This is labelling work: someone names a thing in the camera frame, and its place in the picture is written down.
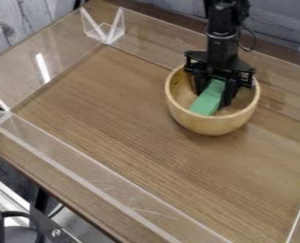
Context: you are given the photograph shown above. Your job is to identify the brown wooden bowl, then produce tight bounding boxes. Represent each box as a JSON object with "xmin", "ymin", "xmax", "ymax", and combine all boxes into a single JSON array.
[{"xmin": 163, "ymin": 65, "xmax": 262, "ymax": 136}]

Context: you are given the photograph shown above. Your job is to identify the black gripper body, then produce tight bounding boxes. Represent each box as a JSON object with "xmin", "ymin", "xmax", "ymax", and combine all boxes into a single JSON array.
[{"xmin": 185, "ymin": 50, "xmax": 255, "ymax": 88}]

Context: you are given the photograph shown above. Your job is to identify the clear acrylic corner bracket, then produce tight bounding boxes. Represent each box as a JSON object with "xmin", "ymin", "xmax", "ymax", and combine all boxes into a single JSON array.
[{"xmin": 79, "ymin": 8, "xmax": 125, "ymax": 45}]

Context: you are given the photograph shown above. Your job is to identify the green rectangular block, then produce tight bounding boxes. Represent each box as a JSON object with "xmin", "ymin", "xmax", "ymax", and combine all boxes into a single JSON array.
[{"xmin": 189, "ymin": 79, "xmax": 225, "ymax": 116}]

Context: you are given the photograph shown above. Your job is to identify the black table leg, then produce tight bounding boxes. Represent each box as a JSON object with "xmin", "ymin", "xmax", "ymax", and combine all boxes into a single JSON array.
[{"xmin": 35, "ymin": 189, "xmax": 50, "ymax": 214}]

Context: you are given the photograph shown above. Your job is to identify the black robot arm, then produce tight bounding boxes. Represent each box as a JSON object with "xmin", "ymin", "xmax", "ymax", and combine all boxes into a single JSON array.
[{"xmin": 185, "ymin": 0, "xmax": 255, "ymax": 107}]

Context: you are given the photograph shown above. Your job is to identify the clear acrylic tray wall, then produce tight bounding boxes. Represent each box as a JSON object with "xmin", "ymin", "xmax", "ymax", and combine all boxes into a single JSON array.
[{"xmin": 0, "ymin": 93, "xmax": 233, "ymax": 243}]

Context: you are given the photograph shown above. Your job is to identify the black cable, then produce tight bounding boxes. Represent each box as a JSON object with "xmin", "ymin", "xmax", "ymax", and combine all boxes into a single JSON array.
[{"xmin": 0, "ymin": 210, "xmax": 46, "ymax": 243}]

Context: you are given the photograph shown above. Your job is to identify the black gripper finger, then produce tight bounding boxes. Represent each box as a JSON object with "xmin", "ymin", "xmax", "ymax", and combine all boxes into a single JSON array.
[
  {"xmin": 219, "ymin": 80, "xmax": 238, "ymax": 107},
  {"xmin": 193, "ymin": 72, "xmax": 211, "ymax": 95}
]

